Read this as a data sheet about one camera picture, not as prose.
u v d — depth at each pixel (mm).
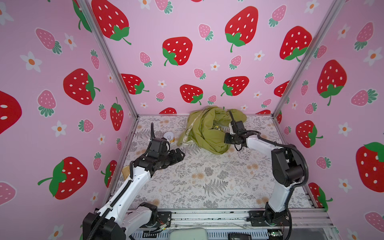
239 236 744
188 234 671
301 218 763
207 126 1020
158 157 597
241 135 756
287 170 500
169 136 1009
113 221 390
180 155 714
